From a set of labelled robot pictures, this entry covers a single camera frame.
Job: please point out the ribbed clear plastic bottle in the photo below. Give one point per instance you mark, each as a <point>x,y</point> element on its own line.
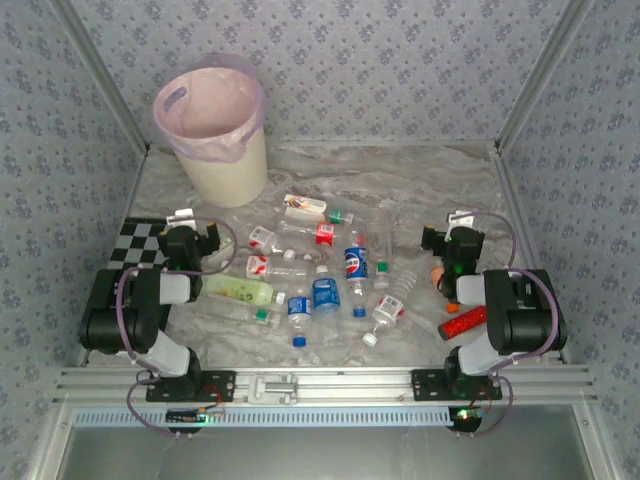
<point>405,285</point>

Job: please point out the clear bottle red white label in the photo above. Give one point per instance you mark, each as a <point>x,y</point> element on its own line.
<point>390,307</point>
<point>261,237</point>
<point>256,266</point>

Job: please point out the green tea bottle white cap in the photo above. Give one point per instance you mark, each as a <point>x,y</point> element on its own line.
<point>235,290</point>

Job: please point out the plain clear plastic bottle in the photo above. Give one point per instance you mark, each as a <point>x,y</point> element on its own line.
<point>380,235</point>

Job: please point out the clear bottle green white label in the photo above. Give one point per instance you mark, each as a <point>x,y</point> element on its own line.
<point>382,267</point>

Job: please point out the blue cola bottle blue cap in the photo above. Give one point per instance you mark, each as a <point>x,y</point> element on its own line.
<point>356,265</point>

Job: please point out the clear bottle green square label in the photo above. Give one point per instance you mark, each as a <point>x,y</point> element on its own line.
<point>261,315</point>

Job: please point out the small clear bottle green label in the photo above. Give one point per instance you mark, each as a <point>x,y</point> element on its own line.
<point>337,216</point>

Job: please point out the white bottle orange print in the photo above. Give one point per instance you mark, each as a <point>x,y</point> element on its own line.
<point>305,206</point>

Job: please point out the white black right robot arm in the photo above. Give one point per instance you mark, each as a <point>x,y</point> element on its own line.
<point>470,290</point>

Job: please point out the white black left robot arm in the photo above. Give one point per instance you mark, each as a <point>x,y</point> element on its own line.
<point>175,290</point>

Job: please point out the cream plastic waste bin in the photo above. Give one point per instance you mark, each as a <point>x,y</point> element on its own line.
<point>225,180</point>

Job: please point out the pink plastic bin liner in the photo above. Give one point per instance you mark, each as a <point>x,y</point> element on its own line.
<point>200,100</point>

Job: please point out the peach rounded object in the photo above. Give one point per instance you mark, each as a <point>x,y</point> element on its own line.
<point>437,276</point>

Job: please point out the black grey checkerboard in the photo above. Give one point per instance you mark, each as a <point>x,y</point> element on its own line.
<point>135,245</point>

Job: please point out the small orange cap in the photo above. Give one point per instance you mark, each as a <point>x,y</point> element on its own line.
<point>453,308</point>

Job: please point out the red glitter cylinder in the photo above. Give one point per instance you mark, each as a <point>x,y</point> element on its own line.
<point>462,322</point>

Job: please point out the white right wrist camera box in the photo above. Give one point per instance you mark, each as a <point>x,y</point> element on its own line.
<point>462,218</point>

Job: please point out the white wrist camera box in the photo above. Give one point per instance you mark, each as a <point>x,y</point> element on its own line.
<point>462,218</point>
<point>180,216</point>

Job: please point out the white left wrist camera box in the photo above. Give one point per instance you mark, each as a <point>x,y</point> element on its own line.
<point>180,216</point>

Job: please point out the aluminium side rail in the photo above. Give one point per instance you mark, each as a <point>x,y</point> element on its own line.
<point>511,200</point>

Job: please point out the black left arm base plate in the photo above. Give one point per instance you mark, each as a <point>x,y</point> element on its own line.
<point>222,385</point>

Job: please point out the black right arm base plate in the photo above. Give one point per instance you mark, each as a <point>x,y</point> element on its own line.
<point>425,385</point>

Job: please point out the grey metal rail bracket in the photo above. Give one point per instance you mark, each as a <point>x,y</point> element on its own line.
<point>272,389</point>

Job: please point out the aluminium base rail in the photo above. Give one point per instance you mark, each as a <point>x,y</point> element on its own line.
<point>350,385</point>

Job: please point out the aluminium frame post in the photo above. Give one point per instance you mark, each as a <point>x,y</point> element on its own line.
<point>540,75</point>
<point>107,75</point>

